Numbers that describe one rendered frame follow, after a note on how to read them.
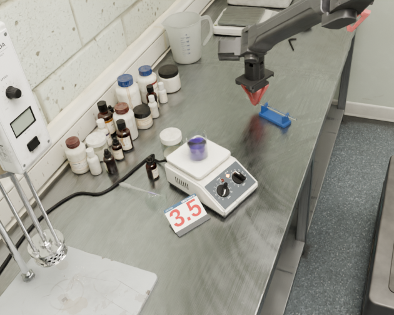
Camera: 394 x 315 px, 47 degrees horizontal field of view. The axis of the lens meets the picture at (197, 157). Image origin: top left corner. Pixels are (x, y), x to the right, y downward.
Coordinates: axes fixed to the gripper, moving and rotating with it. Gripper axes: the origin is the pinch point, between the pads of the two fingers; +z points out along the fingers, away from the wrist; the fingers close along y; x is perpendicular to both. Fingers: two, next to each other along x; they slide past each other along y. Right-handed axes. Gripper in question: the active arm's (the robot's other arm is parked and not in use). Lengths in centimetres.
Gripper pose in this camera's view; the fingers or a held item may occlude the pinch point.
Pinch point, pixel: (255, 102)
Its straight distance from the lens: 139.5
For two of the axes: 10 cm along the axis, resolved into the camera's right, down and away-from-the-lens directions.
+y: -7.4, 4.9, -4.6
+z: 1.0, 7.6, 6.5
